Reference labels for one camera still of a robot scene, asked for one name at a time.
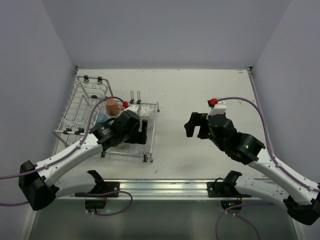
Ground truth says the white ceramic mug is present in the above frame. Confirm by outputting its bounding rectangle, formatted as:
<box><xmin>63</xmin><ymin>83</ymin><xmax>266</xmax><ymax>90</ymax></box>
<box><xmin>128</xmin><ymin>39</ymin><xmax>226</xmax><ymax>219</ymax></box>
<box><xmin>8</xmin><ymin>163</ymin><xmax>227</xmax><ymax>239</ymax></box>
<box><xmin>138</xmin><ymin>105</ymin><xmax>154</xmax><ymax>130</ymax></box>

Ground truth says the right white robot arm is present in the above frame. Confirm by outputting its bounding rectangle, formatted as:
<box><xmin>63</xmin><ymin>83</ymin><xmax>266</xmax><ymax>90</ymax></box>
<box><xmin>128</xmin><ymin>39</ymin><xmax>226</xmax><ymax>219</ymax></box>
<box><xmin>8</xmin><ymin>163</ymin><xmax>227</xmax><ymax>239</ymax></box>
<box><xmin>184</xmin><ymin>112</ymin><xmax>320</xmax><ymax>226</ymax></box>

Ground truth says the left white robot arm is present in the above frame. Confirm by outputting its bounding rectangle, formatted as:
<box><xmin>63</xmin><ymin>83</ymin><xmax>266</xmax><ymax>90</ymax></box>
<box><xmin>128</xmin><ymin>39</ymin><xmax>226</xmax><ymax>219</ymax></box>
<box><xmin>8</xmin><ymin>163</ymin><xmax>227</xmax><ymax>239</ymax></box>
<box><xmin>18</xmin><ymin>110</ymin><xmax>148</xmax><ymax>211</ymax></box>

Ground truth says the pink ceramic mug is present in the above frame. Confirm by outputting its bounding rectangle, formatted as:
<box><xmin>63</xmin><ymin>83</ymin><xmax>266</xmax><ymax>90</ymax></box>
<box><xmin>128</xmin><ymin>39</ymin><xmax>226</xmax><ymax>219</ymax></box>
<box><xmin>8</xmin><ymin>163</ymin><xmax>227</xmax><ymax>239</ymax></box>
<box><xmin>105</xmin><ymin>98</ymin><xmax>124</xmax><ymax>117</ymax></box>

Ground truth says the blue cup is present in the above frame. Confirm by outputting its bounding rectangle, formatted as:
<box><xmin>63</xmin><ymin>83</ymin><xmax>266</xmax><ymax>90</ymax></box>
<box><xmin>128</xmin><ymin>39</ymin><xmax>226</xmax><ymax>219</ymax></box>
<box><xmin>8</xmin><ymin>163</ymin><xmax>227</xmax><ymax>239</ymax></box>
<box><xmin>95</xmin><ymin>113</ymin><xmax>109</xmax><ymax>124</ymax></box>

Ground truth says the right black control box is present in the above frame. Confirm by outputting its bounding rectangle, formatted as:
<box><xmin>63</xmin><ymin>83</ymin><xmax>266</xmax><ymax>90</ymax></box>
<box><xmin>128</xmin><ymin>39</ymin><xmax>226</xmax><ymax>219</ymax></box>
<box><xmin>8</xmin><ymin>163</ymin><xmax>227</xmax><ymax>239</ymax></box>
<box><xmin>220</xmin><ymin>200</ymin><xmax>242</xmax><ymax>214</ymax></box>

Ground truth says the black control box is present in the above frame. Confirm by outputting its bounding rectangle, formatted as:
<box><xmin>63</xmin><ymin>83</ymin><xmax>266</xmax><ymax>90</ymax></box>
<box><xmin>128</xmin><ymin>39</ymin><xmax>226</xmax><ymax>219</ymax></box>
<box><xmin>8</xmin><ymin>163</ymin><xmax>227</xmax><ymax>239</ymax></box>
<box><xmin>84</xmin><ymin>199</ymin><xmax>107</xmax><ymax>211</ymax></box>
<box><xmin>220</xmin><ymin>200</ymin><xmax>242</xmax><ymax>214</ymax></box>

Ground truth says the left black control box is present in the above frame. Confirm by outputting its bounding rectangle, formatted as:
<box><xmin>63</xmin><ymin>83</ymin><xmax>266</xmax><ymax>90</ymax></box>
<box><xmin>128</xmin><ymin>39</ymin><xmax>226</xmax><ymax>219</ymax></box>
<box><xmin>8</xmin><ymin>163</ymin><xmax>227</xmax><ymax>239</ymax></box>
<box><xmin>84</xmin><ymin>199</ymin><xmax>107</xmax><ymax>211</ymax></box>

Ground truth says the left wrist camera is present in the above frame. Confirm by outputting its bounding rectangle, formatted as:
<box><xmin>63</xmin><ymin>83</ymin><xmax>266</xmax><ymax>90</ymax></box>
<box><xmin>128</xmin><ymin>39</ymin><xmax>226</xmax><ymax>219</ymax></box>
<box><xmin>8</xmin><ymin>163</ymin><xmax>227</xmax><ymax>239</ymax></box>
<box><xmin>123</xmin><ymin>104</ymin><xmax>140</xmax><ymax>115</ymax></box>

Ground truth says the silver wire dish rack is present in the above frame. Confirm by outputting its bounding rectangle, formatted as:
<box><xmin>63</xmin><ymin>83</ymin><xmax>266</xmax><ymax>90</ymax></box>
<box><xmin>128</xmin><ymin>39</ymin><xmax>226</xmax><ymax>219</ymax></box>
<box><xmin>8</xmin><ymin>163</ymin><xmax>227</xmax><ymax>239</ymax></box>
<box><xmin>53</xmin><ymin>75</ymin><xmax>160</xmax><ymax>163</ymax></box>

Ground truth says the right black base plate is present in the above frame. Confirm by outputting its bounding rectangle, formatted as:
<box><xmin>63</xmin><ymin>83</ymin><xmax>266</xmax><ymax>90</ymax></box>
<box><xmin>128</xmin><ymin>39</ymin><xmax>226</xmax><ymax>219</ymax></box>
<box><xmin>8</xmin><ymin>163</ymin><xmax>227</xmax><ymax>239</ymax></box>
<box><xmin>206</xmin><ymin>181</ymin><xmax>252</xmax><ymax>198</ymax></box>

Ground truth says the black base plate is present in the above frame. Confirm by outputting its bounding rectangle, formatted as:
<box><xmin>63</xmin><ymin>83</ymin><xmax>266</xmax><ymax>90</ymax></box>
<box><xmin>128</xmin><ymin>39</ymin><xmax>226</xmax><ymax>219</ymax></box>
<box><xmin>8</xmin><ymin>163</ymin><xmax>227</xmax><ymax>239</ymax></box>
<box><xmin>74</xmin><ymin>181</ymin><xmax>120</xmax><ymax>198</ymax></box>
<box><xmin>206</xmin><ymin>181</ymin><xmax>252</xmax><ymax>198</ymax></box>

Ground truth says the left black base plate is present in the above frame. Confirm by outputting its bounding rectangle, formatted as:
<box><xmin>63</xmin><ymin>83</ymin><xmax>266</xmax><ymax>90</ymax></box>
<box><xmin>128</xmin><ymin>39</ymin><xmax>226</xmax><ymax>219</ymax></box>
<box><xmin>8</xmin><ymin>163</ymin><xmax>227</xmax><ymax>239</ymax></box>
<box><xmin>74</xmin><ymin>181</ymin><xmax>120</xmax><ymax>198</ymax></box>

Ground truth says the aluminium mounting rail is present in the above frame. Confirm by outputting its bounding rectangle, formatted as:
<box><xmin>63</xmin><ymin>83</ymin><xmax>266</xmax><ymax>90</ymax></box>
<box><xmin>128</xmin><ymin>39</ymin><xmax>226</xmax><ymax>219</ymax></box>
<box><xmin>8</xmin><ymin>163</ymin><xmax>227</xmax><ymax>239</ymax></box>
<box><xmin>59</xmin><ymin>178</ymin><xmax>266</xmax><ymax>200</ymax></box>

